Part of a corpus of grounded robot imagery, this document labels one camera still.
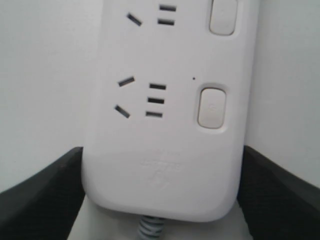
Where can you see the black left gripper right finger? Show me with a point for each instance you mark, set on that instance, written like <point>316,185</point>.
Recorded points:
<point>276,204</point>

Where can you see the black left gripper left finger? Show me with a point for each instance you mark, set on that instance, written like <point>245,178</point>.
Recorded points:
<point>44,206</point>

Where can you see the white five-outlet power strip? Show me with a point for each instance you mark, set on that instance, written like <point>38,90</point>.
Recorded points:
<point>167,122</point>

